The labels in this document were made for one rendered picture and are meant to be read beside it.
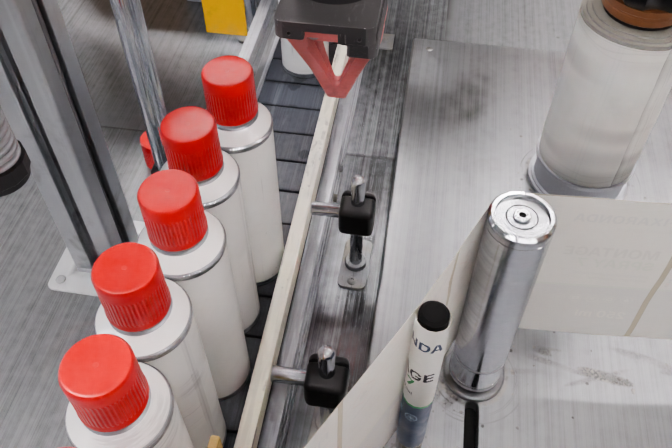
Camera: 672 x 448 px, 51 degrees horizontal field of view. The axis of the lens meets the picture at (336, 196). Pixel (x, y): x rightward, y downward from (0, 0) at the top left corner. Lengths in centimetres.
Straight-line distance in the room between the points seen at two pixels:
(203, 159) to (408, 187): 28
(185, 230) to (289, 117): 35
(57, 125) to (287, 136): 25
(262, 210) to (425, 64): 34
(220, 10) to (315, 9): 8
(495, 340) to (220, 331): 18
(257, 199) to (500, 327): 19
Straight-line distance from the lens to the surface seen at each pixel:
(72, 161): 56
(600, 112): 58
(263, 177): 49
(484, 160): 69
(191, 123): 42
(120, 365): 33
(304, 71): 76
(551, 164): 64
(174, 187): 39
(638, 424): 57
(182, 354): 39
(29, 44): 50
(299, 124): 71
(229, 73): 45
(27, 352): 66
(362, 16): 45
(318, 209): 60
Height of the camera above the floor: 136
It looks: 49 degrees down
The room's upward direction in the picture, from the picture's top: straight up
